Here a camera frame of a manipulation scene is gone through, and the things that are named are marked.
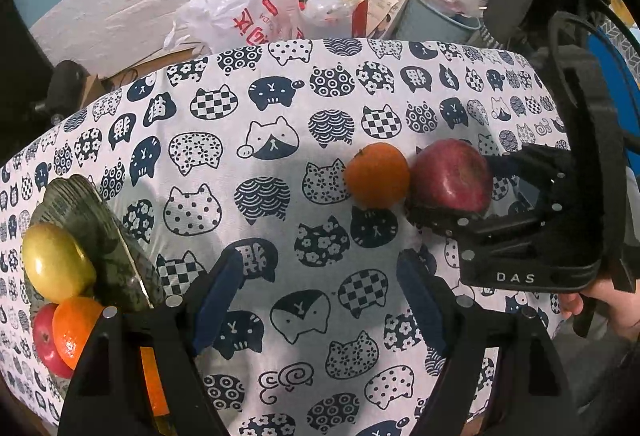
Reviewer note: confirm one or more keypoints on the green patterned glass plate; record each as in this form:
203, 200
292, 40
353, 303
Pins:
100, 236

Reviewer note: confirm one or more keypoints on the red and white paper bag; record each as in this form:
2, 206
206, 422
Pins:
386, 8

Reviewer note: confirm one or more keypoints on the person's right hand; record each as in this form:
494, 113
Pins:
615, 311

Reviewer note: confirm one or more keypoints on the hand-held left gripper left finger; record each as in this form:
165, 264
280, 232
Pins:
215, 306

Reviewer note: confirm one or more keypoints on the small black object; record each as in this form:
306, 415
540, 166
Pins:
67, 86

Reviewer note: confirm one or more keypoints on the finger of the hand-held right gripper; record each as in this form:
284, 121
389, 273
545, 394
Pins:
530, 161
450, 222

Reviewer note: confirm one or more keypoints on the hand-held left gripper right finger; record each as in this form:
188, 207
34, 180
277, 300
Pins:
421, 298

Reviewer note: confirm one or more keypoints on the white plastic bag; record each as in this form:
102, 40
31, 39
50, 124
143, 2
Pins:
235, 11

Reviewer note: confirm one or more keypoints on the light blue bucket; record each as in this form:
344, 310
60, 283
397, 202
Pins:
435, 26

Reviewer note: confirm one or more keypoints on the brown cardboard box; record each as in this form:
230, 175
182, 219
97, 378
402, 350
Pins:
95, 88

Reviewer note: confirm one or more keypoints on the cat print tablecloth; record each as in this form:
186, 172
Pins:
280, 83

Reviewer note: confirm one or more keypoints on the bright red apple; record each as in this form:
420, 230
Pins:
44, 343

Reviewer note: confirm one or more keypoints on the blue patterned panel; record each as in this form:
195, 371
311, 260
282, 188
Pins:
617, 66

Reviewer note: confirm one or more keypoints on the green apple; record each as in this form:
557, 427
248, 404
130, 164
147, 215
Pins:
57, 261

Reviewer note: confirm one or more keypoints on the dark red apple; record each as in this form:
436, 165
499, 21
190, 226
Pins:
450, 176

